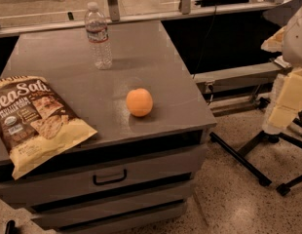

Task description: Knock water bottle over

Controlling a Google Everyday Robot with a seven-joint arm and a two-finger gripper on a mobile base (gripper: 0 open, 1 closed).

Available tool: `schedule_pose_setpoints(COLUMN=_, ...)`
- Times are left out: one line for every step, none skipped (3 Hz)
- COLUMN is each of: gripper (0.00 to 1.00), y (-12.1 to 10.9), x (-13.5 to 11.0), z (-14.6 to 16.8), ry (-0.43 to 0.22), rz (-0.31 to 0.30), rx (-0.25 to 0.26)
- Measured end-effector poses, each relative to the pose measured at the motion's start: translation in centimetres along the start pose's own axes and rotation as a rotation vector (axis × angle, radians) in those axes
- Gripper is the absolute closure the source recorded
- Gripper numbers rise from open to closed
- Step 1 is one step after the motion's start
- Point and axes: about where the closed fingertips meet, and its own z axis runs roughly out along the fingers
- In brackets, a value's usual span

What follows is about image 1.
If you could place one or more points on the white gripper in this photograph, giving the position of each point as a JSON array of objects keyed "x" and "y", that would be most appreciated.
[{"x": 296, "y": 38}]

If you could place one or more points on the white packet on ledge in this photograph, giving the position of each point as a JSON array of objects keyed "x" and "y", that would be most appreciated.
[{"x": 281, "y": 62}]

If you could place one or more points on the grey drawer cabinet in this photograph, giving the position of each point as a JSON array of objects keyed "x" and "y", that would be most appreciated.
[{"x": 161, "y": 151}]

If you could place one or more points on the sea salt chips bag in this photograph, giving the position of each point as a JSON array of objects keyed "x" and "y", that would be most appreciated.
[{"x": 36, "y": 124}]

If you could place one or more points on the black drawer handle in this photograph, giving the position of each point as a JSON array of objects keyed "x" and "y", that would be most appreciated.
[{"x": 110, "y": 179}]

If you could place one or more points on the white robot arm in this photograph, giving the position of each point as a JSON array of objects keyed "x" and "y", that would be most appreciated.
[{"x": 282, "y": 14}]

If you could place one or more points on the grey metal ledge rail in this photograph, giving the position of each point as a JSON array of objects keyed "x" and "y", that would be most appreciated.
[{"x": 238, "y": 77}]

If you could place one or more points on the clear plastic water bottle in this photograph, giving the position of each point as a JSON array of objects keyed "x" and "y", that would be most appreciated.
[{"x": 97, "y": 34}]

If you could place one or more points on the orange fruit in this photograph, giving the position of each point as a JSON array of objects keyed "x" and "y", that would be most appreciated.
[{"x": 139, "y": 102}]

